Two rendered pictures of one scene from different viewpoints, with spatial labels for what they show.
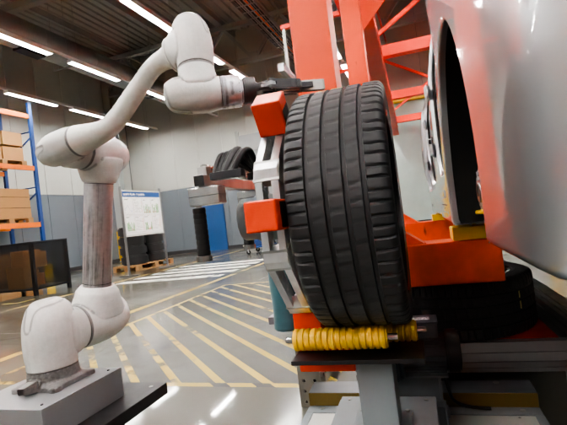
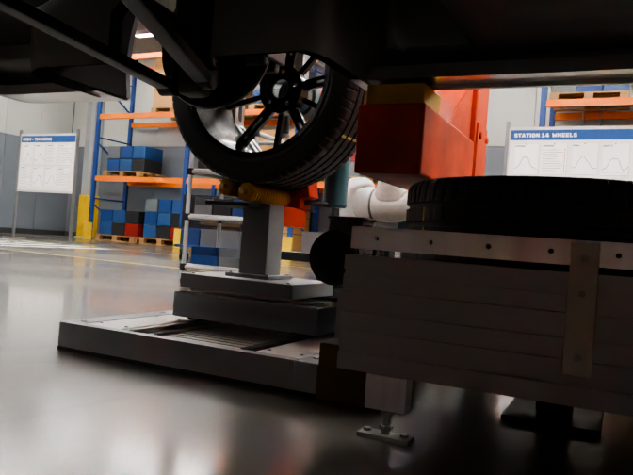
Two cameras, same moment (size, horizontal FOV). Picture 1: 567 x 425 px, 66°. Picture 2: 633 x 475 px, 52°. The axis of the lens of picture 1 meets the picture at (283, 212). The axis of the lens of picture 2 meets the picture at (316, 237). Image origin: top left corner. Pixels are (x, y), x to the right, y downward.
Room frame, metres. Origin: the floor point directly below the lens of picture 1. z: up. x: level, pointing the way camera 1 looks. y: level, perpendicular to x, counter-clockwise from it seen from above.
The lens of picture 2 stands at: (1.74, -2.26, 0.36)
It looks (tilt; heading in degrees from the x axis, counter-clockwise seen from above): 0 degrees down; 99
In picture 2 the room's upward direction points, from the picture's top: 4 degrees clockwise
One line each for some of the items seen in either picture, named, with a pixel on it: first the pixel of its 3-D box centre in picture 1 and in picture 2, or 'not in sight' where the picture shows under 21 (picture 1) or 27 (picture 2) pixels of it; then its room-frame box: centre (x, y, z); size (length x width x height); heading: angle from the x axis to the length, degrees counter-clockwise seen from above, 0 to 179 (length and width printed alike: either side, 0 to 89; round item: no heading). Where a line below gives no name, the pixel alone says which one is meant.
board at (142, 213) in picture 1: (145, 229); not in sight; (10.12, 3.21, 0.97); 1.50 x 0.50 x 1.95; 161
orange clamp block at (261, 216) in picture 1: (266, 216); not in sight; (0.99, 0.04, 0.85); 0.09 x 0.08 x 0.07; 163
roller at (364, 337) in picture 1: (339, 338); (245, 189); (1.15, -0.11, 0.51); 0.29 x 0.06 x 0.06; 73
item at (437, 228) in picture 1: (418, 220); not in sight; (3.59, -1.09, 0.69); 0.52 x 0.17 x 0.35; 73
